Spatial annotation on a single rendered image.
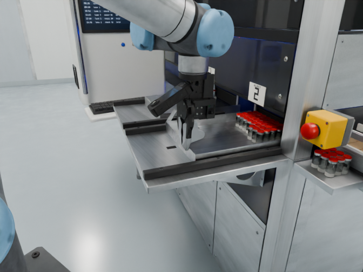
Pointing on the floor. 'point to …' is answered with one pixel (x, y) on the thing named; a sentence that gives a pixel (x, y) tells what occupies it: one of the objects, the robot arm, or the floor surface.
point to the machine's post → (286, 138)
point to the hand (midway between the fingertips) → (183, 145)
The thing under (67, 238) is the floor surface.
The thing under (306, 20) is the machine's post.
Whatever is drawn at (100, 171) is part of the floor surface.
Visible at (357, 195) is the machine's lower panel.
